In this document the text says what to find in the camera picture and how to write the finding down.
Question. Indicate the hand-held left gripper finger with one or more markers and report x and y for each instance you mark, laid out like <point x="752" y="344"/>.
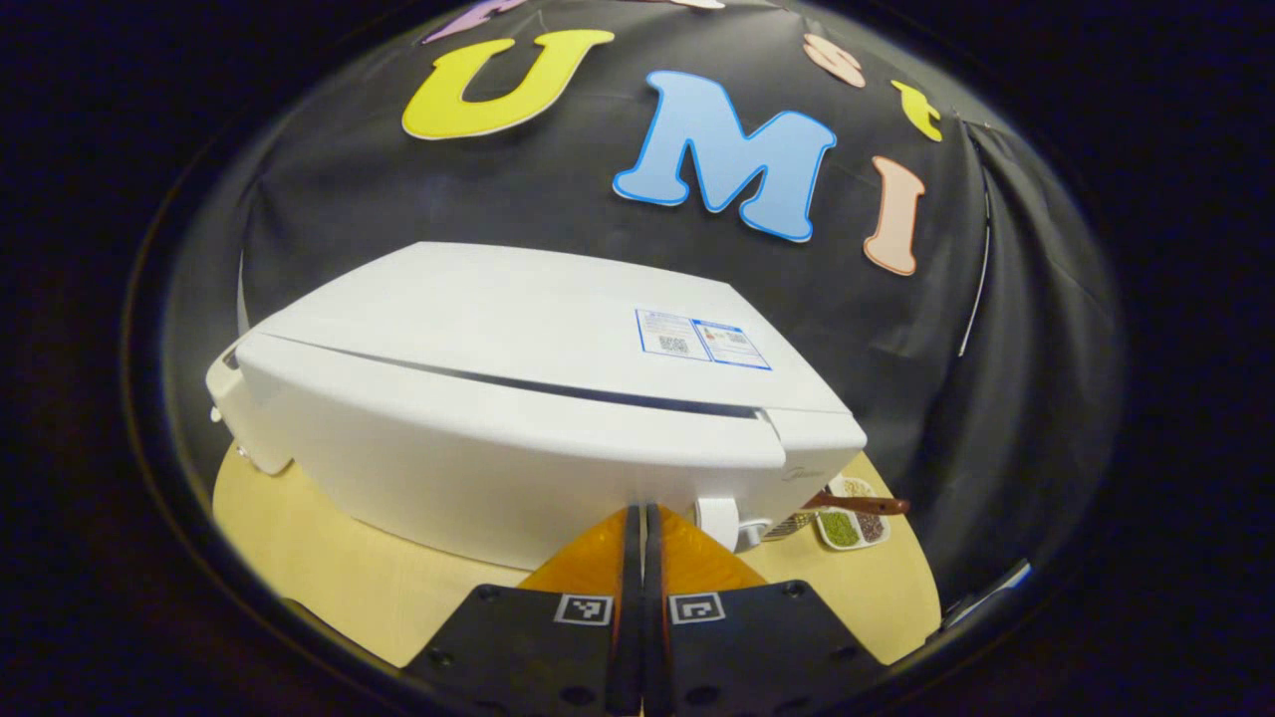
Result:
<point x="631" y="597"/>
<point x="652" y="597"/>

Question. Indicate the white microwave oven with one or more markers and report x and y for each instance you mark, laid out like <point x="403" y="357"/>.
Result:
<point x="498" y="329"/>

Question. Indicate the white compartment dish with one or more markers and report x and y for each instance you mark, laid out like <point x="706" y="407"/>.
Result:
<point x="842" y="530"/>

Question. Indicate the brown wooden spoon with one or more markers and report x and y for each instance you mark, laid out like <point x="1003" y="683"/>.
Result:
<point x="867" y="504"/>

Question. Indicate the black backdrop cloth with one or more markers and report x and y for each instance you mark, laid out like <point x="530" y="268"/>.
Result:
<point x="996" y="398"/>

